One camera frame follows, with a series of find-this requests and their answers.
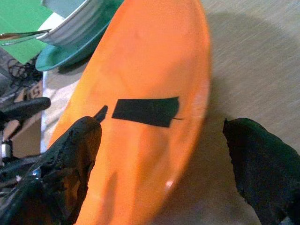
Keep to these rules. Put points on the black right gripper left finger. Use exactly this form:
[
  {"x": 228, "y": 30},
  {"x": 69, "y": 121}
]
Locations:
[{"x": 58, "y": 164}]

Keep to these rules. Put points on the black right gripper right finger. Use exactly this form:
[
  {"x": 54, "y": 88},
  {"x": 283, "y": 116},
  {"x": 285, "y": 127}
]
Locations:
[{"x": 262, "y": 164}]

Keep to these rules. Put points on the orange plastic plate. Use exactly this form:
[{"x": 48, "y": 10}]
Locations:
[{"x": 145, "y": 112}]

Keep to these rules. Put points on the brown cardboard box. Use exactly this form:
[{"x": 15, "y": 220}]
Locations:
[{"x": 28, "y": 126}]

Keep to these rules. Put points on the black tape patch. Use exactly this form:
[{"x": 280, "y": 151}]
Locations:
[{"x": 146, "y": 111}]

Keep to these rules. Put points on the teal plate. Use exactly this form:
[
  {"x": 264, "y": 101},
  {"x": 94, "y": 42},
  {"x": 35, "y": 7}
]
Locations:
[{"x": 65, "y": 56}]

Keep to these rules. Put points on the silver metal spoon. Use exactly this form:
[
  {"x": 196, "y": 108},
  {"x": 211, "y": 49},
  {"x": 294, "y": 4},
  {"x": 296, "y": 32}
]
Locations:
[{"x": 21, "y": 35}]

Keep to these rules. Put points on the white ribbed bowl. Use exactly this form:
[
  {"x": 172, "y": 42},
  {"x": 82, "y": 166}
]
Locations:
[{"x": 72, "y": 25}]

